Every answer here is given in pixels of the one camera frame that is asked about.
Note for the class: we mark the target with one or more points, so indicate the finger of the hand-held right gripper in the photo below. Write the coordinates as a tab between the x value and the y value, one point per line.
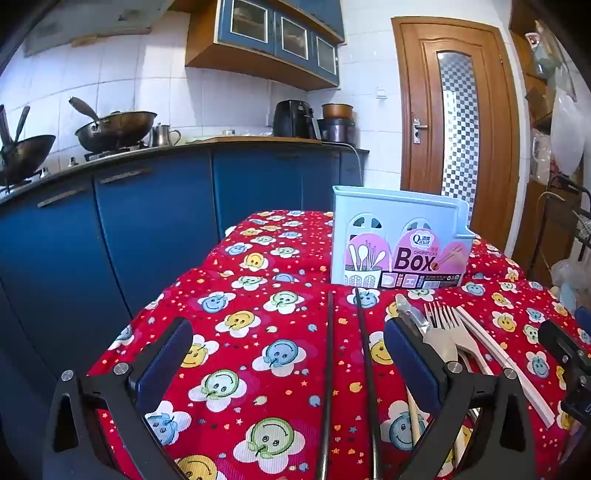
561	341
579	392

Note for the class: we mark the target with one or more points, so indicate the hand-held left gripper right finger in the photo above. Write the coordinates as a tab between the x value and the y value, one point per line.
411	364

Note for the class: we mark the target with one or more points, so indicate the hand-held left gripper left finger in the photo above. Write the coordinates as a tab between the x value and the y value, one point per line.
166	360

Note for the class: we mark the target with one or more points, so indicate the black chopstick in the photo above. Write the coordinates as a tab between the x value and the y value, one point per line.
367	369
328	369

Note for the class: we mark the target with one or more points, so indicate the white chopstick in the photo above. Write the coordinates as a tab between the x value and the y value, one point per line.
531	394
478	339

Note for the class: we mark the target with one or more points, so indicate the light wooden chopstick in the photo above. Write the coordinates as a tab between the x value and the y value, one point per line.
413	415

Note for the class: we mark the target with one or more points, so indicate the cream fork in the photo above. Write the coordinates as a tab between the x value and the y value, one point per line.
461	339

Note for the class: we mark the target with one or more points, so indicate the light blue utensil box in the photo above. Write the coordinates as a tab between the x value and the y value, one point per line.
369	207

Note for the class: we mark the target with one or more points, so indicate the red smiley flower tablecloth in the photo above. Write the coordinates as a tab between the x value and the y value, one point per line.
304	341

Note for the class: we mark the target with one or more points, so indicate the wooden shelf unit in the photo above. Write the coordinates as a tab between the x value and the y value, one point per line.
535	207

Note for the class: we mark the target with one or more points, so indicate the white plastic bag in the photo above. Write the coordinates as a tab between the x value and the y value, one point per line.
568	134

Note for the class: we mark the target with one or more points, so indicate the gas stove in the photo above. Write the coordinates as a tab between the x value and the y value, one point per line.
115	151

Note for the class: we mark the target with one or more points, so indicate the metal kettle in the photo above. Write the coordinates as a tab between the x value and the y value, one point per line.
162	136

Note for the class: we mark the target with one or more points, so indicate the wok with ladle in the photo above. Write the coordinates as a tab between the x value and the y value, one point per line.
115	129

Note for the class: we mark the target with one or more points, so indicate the dark rice cooker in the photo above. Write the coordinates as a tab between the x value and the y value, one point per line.
339	130

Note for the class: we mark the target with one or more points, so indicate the dark wok with spatulas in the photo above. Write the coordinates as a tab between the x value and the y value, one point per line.
23	157

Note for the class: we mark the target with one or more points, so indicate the orange pot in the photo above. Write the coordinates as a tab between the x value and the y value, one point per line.
337	111

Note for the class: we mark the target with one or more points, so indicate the black air fryer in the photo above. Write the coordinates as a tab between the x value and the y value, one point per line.
293	120

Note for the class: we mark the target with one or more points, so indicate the wooden door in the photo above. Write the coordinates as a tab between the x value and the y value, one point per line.
415	69

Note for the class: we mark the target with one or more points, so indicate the range hood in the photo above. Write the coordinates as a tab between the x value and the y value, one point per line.
83	23

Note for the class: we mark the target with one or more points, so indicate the white wall switch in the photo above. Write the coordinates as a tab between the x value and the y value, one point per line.
381	93

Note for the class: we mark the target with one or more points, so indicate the blue glass-door wall cabinet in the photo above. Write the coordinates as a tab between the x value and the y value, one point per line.
258	60

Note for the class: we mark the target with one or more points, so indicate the blue top wall cabinet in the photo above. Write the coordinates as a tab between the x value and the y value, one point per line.
325	18

